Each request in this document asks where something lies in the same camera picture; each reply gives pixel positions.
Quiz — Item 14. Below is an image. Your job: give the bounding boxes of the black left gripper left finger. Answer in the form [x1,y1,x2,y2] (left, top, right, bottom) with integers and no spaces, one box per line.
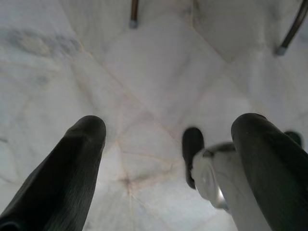
[0,115,107,231]

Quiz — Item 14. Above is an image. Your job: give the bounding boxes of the dark metal table leg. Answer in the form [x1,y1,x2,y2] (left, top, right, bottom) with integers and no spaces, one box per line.
[129,0,140,29]
[275,0,308,56]

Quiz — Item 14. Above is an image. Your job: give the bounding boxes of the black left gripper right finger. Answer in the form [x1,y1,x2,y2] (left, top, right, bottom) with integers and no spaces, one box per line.
[231,113,308,231]

